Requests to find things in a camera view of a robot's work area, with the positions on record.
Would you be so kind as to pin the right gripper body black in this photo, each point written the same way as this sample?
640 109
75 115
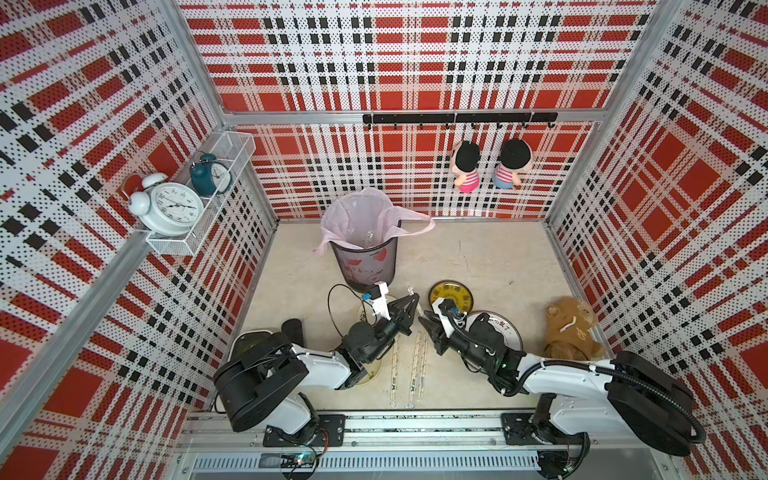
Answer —
444 334

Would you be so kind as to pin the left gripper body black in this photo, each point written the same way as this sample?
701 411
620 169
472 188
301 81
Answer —
395 321

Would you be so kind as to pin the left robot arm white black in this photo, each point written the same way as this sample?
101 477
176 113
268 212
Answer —
261 387

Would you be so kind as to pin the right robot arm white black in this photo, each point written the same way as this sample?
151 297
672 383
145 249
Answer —
623 396

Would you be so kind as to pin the cream plate with flowers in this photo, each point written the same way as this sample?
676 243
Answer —
372 370

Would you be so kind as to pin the white plate orange sunburst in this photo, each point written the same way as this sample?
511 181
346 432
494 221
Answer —
511 335

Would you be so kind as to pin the yellow patterned plate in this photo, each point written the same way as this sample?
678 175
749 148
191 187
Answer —
458 292

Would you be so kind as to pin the black mesh trash bin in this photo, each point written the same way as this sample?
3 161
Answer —
365 259

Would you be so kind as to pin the brown teddy bear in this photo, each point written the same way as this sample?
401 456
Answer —
568 331

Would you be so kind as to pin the pink plastic bin liner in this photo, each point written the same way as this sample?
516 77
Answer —
368 218

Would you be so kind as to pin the green circuit board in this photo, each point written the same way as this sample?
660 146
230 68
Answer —
287 461

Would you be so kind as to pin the doll with pink shirt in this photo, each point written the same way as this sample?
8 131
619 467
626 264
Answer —
464 163

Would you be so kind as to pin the doll with striped blue shirt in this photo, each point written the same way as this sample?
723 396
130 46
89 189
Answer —
515 158

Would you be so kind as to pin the teal alarm clock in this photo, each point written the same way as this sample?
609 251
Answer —
209 176

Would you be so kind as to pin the white alarm clock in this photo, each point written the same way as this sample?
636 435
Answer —
166 208

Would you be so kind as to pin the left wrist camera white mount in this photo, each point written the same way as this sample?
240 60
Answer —
376 299

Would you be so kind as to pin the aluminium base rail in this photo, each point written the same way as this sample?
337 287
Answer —
370 444

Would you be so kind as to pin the black wall hook rail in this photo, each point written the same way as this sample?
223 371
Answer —
396 119

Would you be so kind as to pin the white wire wall shelf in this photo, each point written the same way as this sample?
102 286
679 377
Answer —
241 202

